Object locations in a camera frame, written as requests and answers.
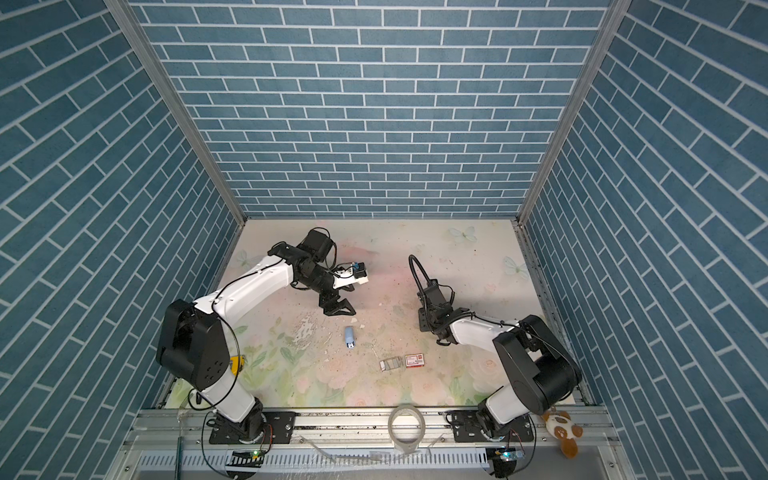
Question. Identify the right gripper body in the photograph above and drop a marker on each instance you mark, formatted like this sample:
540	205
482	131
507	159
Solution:
425	322

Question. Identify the red staples box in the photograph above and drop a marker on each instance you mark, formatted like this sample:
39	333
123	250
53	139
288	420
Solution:
414	360

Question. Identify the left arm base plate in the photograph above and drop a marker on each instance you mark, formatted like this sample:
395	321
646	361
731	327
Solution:
260	427

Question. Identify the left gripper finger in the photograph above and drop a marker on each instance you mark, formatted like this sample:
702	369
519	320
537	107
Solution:
329	302
344	308

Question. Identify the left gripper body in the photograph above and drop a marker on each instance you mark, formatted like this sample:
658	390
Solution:
320	279

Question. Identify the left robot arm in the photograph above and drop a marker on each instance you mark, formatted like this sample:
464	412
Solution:
196	337

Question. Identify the clear tape roll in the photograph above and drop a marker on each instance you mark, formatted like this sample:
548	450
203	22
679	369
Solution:
406	427

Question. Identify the aluminium front rail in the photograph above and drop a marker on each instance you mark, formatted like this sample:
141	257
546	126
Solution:
353	443

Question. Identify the plush toy animal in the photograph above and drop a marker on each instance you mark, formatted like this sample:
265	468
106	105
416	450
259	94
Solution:
562	427

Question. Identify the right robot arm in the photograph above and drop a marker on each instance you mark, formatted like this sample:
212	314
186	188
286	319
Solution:
540	372

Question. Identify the staples tray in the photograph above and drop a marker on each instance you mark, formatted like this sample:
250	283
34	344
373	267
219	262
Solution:
391	363

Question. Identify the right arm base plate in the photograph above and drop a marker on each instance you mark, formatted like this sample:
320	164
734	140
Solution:
473	426

